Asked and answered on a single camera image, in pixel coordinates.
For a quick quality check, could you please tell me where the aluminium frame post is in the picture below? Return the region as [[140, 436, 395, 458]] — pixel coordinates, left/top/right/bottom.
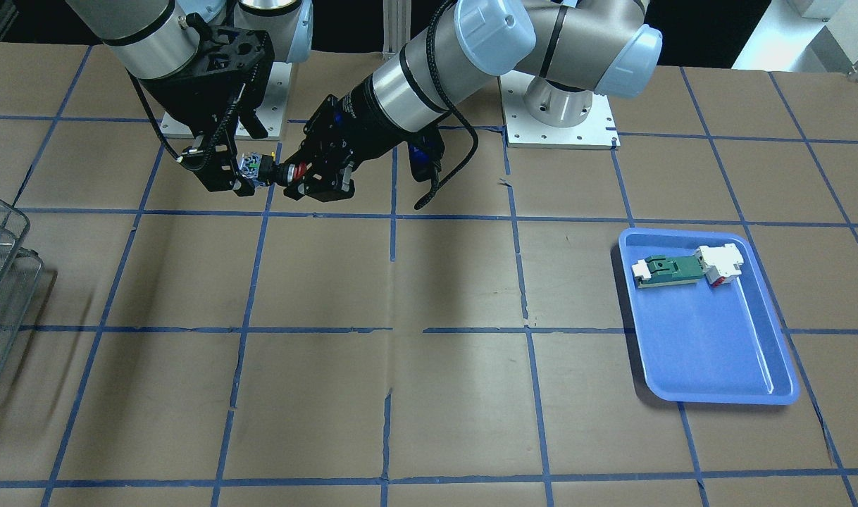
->
[[382, 0, 412, 60]]

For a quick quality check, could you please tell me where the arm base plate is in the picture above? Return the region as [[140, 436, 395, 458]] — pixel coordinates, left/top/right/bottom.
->
[[161, 62, 296, 141], [499, 70, 620, 150]]

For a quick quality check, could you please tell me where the red push button switch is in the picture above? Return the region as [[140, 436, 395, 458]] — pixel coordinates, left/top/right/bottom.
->
[[239, 153, 291, 187]]

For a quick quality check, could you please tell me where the blue plastic tray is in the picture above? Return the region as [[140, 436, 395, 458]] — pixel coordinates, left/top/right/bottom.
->
[[618, 227, 800, 406]]

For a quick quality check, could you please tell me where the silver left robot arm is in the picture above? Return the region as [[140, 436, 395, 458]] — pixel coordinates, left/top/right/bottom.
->
[[271, 1, 664, 209]]

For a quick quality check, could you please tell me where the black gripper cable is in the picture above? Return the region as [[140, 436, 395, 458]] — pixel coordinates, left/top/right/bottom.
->
[[404, 106, 480, 211]]

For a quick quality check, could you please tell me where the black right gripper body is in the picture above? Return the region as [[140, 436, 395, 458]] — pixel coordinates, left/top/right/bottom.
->
[[139, 25, 275, 182]]

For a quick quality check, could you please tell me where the wire mesh shelf basket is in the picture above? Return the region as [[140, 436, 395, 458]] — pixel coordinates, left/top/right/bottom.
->
[[0, 199, 44, 375]]

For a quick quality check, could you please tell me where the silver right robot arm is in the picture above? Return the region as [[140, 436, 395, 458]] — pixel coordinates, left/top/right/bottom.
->
[[69, 1, 314, 196]]

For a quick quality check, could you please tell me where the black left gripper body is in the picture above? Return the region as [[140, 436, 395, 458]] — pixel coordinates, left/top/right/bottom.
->
[[298, 94, 368, 202]]

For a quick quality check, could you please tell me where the white relay module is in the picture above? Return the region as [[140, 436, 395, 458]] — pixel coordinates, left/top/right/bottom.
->
[[693, 243, 745, 288]]

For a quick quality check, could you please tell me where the green terminal block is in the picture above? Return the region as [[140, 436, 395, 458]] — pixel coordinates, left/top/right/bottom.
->
[[631, 256, 704, 288]]

